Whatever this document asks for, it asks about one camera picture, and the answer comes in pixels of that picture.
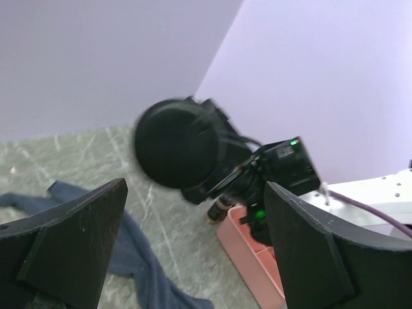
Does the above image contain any pink compartment tray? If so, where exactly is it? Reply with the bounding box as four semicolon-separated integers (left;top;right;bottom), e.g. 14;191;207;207
216;206;286;308

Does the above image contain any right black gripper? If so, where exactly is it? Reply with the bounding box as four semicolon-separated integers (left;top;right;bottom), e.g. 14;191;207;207
133;97;321;245

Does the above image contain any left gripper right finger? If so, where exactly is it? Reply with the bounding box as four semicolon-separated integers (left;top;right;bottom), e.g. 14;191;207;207
264;183;411;308

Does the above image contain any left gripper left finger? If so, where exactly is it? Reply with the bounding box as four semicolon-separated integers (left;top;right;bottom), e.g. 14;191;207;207
1;178;127;308

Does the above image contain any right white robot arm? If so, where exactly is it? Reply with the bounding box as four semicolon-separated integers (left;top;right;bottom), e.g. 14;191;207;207
133;97;411;246

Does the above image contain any dark blue cloth towel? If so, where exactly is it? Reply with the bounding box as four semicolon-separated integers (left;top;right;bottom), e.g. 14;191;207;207
1;181;214;309

